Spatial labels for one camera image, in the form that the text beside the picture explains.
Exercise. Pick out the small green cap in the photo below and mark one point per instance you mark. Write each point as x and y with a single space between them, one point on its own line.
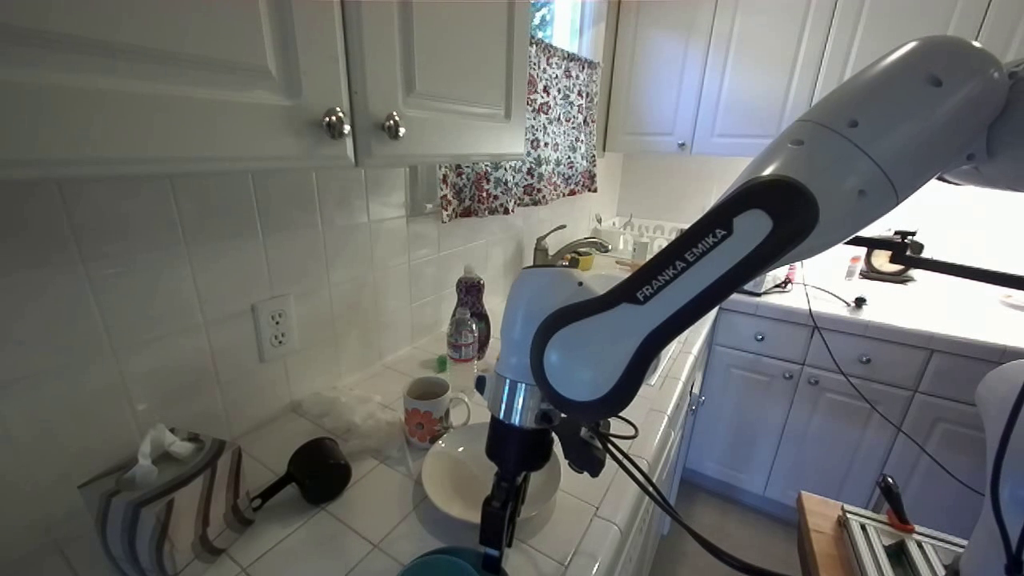
438 364

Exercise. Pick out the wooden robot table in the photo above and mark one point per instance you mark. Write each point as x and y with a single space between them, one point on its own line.
816 531

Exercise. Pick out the crumpled white tissue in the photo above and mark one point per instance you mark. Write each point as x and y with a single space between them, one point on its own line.
160 449

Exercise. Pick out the striped folded towel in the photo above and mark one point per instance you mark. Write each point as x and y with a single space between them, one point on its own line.
170 513

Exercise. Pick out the white wall outlet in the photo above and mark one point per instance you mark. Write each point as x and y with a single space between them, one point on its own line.
273 329

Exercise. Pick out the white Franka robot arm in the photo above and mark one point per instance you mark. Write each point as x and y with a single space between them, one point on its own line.
885 116

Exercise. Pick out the white plate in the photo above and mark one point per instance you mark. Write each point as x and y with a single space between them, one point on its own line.
458 474

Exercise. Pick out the white base cabinets with drawers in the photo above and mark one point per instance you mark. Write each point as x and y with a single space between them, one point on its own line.
834 416

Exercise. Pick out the white toaster oven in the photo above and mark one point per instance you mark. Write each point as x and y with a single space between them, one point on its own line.
768 278

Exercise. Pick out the aluminium rail frame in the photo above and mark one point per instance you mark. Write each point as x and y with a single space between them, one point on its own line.
890 538

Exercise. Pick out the white wall cabinet with knobs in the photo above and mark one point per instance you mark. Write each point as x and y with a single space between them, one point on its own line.
211 75

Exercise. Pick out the metal sink faucet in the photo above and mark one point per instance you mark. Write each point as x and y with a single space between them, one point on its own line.
549 244

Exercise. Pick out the white floral mug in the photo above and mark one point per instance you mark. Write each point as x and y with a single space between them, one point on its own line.
431 411

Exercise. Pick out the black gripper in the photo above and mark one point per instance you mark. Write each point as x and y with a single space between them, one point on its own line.
518 444

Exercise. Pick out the floral curtain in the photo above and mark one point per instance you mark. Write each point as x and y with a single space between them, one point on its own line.
533 140

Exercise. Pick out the purple dish soap bottle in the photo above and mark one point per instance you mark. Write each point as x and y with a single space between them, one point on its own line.
467 307

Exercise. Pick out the round metal cabinet knob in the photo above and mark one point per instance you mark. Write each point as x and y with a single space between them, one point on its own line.
392 126
338 123

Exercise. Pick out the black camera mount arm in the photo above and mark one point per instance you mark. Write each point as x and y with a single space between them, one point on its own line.
939 261

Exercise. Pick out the clear glass jar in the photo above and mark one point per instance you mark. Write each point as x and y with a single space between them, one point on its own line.
460 377

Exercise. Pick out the white corner wall cabinets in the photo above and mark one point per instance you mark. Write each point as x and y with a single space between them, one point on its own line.
725 75

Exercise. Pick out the blue bowl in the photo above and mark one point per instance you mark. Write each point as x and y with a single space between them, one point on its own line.
451 562

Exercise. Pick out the round black and tan item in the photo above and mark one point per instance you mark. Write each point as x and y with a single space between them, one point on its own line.
885 265

